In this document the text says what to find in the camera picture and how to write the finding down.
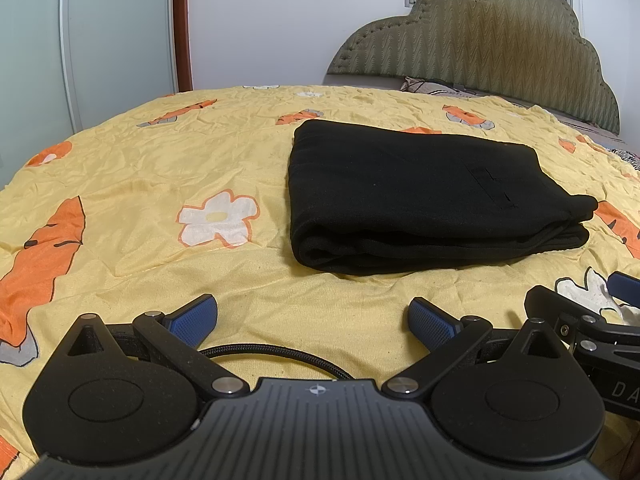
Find brown patterned pillow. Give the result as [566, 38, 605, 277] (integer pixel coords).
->
[400, 76, 501, 98]

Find yellow floral bedsheet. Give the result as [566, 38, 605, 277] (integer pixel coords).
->
[0, 84, 640, 480]

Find olive padded headboard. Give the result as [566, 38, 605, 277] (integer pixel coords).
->
[325, 0, 622, 136]

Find frosted floral wardrobe door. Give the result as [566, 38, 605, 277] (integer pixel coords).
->
[0, 0, 68, 183]
[60, 0, 181, 135]

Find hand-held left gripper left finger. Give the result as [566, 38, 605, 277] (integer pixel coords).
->
[59, 294, 252, 400]

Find brown wooden wardrobe frame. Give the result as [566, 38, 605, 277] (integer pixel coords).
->
[172, 0, 195, 95]

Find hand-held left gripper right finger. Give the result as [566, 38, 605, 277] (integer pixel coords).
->
[381, 297, 567, 398]

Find black pants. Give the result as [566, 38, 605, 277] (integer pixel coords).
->
[287, 119, 600, 277]

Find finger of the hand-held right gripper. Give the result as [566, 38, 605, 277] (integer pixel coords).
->
[607, 270, 640, 311]
[524, 285, 640, 358]

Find black braided cable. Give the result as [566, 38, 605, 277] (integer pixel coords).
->
[200, 344, 358, 382]

